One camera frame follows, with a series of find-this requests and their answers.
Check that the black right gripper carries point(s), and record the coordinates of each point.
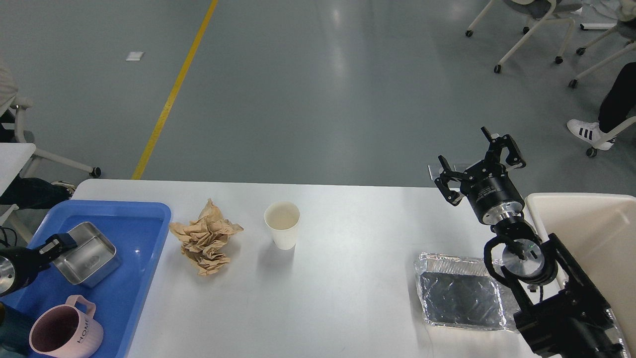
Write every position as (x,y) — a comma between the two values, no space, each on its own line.
(490,192)

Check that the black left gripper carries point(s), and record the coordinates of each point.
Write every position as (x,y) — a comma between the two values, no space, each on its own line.
(20,266)

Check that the steel rectangular container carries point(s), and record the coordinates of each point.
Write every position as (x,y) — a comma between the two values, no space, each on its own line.
(94,258)

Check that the pink mug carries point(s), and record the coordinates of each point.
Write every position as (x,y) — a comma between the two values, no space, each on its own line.
(68,330)

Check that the aluminium foil tray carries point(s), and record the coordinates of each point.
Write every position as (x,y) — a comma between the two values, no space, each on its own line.
(458,292)

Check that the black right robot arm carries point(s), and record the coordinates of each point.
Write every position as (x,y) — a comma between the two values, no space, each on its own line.
(561,311)

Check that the floor socket plate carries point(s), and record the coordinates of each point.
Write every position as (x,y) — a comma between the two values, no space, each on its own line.
(434,171)

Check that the blue plastic tray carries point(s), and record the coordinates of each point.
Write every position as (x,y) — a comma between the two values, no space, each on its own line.
(138,231)

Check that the white side table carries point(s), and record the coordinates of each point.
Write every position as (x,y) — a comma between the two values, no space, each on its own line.
(13,156)

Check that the white chair near sneaker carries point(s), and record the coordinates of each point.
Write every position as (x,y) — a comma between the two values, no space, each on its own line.
(596,146)

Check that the beige plastic bin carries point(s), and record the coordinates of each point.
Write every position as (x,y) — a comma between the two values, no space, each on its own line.
(599,230)

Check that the crumpled brown paper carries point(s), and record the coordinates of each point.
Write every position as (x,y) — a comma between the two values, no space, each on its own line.
(202,239)

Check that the person leg with sneaker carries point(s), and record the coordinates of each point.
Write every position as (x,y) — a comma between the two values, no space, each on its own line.
(614,108)

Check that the white chair left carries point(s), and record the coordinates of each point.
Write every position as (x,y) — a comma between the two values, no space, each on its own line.
(20,104)

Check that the white office chair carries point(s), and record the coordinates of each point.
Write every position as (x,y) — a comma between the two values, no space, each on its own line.
(540,13)

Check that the white paper cup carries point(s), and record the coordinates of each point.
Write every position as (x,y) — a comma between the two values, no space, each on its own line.
(282,219)

